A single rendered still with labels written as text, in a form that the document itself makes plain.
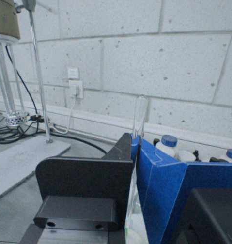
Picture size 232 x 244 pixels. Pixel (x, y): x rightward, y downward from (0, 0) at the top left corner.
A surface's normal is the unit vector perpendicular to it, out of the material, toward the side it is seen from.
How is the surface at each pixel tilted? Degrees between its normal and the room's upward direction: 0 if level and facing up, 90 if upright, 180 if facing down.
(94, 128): 90
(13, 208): 0
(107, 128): 90
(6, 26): 90
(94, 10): 90
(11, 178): 0
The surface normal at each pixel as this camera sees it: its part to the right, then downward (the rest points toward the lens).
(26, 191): 0.05, -0.93
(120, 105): -0.38, 0.32
